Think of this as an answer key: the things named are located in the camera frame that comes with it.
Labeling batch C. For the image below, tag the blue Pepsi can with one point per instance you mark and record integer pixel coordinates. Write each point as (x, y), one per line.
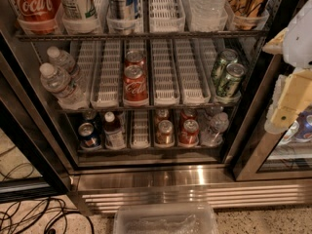
(89, 136)

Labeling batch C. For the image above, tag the red Coke can rear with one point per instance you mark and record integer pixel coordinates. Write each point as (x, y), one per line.
(135, 57)

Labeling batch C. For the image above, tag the clear bottle bottom shelf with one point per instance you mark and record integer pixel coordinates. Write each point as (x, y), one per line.
(215, 123)

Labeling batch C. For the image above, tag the clear water bottle rear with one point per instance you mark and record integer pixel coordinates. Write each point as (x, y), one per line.
(65, 60)

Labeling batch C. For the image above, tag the clear plastic bin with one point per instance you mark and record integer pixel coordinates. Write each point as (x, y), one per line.
(172, 218)

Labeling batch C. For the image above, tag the brown juice bottle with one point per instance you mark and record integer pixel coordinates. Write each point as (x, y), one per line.
(113, 131)

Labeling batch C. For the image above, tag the red Coke can front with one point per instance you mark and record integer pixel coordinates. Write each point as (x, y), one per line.
(135, 86)

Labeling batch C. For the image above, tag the white green 7up can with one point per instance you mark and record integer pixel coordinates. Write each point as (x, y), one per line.
(79, 9)

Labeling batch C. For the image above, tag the dark can rear bottom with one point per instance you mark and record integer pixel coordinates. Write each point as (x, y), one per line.
(93, 117)

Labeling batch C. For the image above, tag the red Coca-Cola can top shelf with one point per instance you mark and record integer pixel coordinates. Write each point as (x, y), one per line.
(39, 12)

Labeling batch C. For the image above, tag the copper can rear bottom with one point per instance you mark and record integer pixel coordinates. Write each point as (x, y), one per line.
(160, 115)

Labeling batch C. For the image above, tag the copper can front bottom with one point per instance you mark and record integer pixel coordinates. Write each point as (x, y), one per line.
(164, 133)

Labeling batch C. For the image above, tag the red can front bottom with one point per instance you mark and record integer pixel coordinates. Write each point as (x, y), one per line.
(189, 131)

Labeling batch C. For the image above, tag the glass fridge door right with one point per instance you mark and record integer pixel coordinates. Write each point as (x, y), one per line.
(257, 154)

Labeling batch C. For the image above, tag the green can rear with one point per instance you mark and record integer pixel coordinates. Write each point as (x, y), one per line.
(224, 57)

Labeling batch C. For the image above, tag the white bottom shelf tray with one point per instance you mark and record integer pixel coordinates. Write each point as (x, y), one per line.
(140, 130)

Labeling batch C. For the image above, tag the stainless steel fridge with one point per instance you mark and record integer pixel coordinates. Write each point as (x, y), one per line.
(101, 180)

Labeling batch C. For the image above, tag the green can front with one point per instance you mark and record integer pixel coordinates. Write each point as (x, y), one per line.
(230, 80)

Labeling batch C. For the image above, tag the white top shelf tray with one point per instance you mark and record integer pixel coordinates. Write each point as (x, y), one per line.
(166, 16)

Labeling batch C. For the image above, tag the silver blue tall can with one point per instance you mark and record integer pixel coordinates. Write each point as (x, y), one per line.
(124, 9)

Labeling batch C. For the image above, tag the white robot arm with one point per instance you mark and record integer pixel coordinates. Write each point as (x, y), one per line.
(297, 44)

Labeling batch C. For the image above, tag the clear water bottle front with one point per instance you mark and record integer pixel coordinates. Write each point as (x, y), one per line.
(59, 83)

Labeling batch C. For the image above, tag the red coke can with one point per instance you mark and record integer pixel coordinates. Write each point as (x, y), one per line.
(135, 57)
(135, 86)

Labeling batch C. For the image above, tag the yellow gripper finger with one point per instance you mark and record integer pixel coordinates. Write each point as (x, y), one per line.
(275, 45)
(292, 95)

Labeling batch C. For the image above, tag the copper can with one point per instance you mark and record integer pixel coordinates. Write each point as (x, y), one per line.
(164, 133)
(160, 115)

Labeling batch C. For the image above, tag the red can rear bottom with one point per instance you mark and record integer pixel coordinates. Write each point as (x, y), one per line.
(186, 114)

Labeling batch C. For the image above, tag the clear water bottle top shelf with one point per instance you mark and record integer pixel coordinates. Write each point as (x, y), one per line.
(208, 15)

